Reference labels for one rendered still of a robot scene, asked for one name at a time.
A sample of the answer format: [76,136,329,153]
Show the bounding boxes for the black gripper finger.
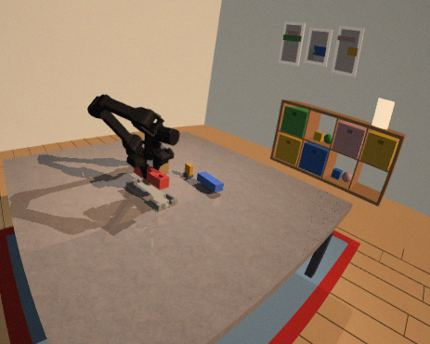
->
[139,164,149,179]
[153,160,161,171]

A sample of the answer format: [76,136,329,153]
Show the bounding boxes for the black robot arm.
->
[87,94,180,165]

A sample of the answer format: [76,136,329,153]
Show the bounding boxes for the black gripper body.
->
[127,139,162,167]

